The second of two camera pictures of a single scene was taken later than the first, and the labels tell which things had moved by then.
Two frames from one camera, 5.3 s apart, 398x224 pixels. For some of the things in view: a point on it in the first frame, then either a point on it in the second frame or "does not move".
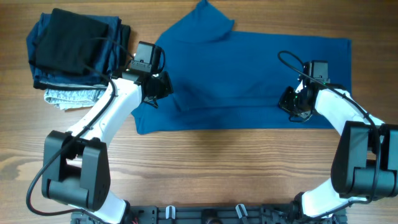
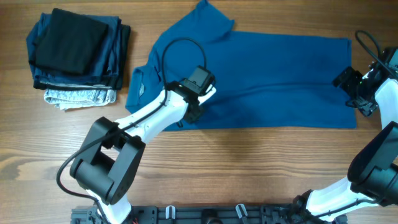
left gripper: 166,88 -> 192,119
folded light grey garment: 70,99 does not move
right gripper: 283,104 -> 367,107
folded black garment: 71,42 does not move
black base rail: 216,214 does not move
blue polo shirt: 223,79 does not move
